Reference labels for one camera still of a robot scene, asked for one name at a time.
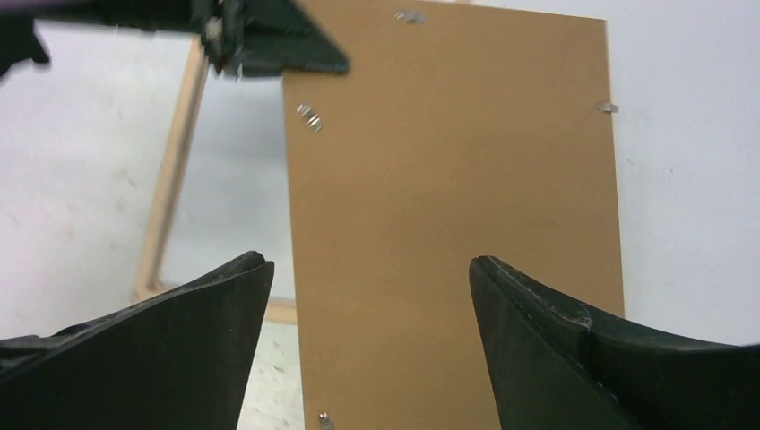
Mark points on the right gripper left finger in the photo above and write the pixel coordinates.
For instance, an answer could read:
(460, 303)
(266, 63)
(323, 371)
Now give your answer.
(179, 360)

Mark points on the brown cardboard backing board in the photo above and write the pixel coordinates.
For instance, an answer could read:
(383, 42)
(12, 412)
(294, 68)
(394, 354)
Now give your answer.
(459, 131)

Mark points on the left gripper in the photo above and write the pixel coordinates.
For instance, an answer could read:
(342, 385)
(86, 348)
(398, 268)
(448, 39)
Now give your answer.
(220, 24)

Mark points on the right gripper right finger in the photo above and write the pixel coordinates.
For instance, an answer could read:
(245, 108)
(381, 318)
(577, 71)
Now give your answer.
(556, 362)

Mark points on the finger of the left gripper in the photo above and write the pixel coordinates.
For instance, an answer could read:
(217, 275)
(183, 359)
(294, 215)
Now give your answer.
(266, 38)

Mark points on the white wooden picture frame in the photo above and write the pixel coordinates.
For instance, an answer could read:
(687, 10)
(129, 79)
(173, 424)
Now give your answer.
(169, 185)

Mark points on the glossy photo print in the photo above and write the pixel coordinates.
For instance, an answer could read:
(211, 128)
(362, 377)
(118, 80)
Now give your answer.
(235, 191)

